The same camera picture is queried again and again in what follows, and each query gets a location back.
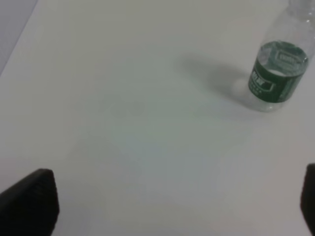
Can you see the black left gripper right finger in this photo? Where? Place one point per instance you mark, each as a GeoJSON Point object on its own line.
{"type": "Point", "coordinates": [307, 200]}

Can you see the clear bottle green label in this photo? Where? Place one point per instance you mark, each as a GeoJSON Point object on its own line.
{"type": "Point", "coordinates": [283, 57]}

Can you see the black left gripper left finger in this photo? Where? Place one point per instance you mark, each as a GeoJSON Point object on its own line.
{"type": "Point", "coordinates": [31, 206]}

